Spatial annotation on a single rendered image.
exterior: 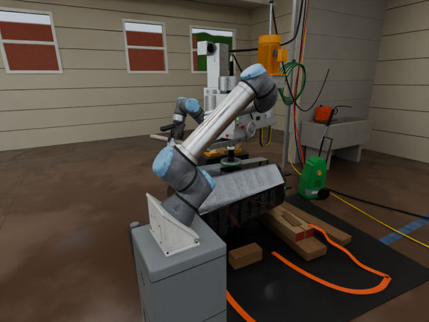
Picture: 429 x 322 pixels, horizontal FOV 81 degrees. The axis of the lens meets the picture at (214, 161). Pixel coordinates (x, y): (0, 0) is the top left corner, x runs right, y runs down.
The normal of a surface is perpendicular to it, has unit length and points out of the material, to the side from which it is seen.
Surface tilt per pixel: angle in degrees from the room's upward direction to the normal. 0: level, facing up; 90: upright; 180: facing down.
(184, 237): 90
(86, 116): 90
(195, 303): 90
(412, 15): 90
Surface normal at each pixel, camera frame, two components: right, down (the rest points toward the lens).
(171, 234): 0.51, 0.25
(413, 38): -0.87, 0.16
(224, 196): 0.33, -0.49
